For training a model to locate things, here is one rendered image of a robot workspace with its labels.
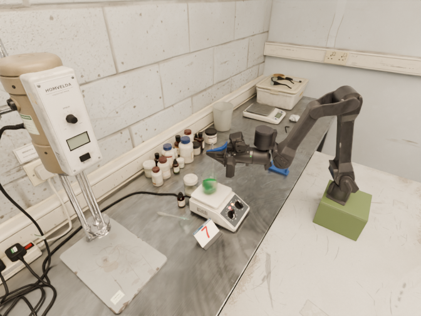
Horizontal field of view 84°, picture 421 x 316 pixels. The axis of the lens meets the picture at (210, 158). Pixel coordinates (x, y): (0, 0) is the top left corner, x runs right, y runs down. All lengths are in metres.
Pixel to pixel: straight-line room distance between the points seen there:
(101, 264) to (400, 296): 0.89
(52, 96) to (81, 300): 0.58
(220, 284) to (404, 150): 1.80
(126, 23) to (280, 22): 1.37
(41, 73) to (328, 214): 0.89
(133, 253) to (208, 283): 0.26
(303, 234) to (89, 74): 0.94
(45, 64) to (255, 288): 0.74
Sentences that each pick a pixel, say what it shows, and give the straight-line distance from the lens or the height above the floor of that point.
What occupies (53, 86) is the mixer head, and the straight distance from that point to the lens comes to 0.49.
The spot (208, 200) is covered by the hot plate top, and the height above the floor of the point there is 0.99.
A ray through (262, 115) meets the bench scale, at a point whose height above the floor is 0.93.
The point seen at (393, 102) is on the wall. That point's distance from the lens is 2.12.
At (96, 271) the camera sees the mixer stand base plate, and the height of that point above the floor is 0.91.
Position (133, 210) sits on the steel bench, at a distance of 1.01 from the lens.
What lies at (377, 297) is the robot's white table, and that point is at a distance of 0.91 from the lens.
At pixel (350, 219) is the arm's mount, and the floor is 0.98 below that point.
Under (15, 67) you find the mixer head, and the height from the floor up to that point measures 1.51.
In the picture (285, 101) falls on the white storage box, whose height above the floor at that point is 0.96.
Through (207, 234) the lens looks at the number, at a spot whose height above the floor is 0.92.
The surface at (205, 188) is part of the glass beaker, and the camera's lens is 0.87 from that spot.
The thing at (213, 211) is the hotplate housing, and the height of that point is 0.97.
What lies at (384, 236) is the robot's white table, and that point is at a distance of 1.08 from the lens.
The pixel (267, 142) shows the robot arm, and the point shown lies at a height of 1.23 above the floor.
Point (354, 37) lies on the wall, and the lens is 2.04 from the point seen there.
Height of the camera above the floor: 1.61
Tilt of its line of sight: 35 degrees down
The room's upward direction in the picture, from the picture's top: straight up
